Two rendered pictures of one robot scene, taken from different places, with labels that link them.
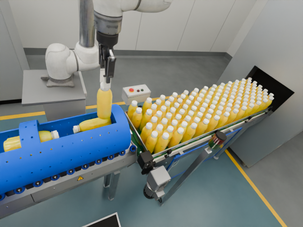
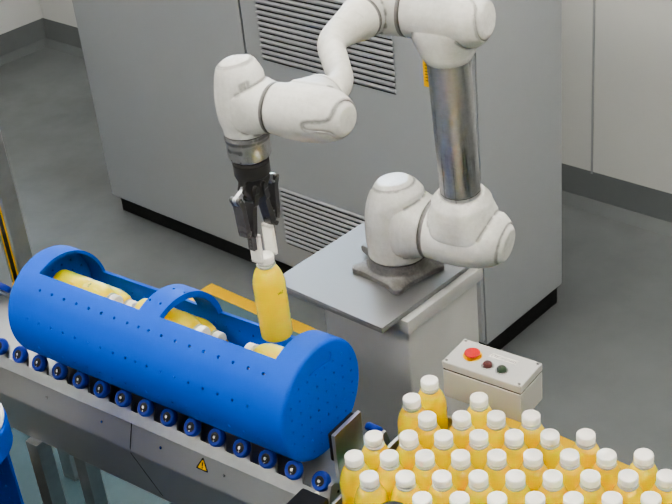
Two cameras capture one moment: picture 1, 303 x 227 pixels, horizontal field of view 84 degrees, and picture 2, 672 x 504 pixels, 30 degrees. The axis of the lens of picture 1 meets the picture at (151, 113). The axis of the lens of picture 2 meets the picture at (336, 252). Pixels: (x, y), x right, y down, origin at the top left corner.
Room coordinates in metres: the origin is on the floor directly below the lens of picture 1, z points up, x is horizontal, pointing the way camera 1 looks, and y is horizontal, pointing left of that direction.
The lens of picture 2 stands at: (0.43, -2.01, 2.76)
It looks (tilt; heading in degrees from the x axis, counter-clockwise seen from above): 31 degrees down; 83
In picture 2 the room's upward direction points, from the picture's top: 6 degrees counter-clockwise
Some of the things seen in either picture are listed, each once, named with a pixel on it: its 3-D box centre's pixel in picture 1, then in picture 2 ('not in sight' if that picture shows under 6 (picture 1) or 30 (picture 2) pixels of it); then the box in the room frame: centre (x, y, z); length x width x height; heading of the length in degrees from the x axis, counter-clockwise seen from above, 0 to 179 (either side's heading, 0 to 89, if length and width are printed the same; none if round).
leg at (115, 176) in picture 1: (113, 186); not in sight; (0.58, 0.11, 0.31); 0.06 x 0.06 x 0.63; 44
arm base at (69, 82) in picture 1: (57, 76); (392, 258); (0.94, 0.76, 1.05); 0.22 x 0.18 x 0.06; 121
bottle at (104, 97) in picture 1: (104, 102); (271, 298); (0.57, 0.23, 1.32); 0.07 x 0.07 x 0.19
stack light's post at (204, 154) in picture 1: (178, 184); not in sight; (0.68, -0.41, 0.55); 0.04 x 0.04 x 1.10; 44
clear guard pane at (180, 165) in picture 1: (199, 156); not in sight; (0.92, -0.53, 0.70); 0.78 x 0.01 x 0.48; 134
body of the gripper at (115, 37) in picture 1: (107, 43); (253, 177); (0.57, 0.23, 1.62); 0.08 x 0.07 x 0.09; 43
